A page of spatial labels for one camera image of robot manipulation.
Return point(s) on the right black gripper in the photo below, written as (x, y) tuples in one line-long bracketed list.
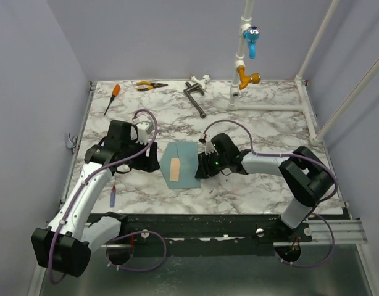
[(204, 169)]

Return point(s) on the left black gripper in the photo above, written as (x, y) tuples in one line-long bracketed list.
[(147, 163)]

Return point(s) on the teal paper envelope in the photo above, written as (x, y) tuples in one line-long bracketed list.
[(187, 153)]

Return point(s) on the tan paper letter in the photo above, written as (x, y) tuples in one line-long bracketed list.
[(174, 175)]

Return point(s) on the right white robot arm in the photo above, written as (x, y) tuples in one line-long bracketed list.
[(306, 176)]

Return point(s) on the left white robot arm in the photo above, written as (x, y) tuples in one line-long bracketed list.
[(66, 244)]

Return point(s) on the white pipe fitting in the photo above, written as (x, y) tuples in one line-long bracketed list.
[(202, 82)]

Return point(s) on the orange tap valve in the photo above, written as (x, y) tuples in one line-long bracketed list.
[(245, 80)]

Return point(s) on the blue tap valve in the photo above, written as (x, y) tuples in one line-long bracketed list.
[(251, 35)]

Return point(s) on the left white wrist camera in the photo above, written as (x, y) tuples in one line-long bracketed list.
[(140, 131)]

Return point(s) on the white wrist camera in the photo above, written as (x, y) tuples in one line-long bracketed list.
[(140, 131), (209, 147)]

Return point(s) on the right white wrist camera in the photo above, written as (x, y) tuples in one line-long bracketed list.
[(209, 147)]

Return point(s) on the wall hook clip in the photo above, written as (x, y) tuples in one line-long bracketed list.
[(71, 142)]

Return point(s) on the orange handled screwdriver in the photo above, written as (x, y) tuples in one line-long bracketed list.
[(114, 94)]

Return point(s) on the yellow handled pliers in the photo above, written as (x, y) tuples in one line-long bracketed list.
[(144, 86)]

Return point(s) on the dark metal crank handle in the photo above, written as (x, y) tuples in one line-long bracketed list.
[(192, 88)]

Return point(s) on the white PVC pipe frame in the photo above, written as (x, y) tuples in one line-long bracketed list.
[(304, 105)]

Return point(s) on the aluminium rail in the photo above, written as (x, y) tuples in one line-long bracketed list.
[(311, 232)]

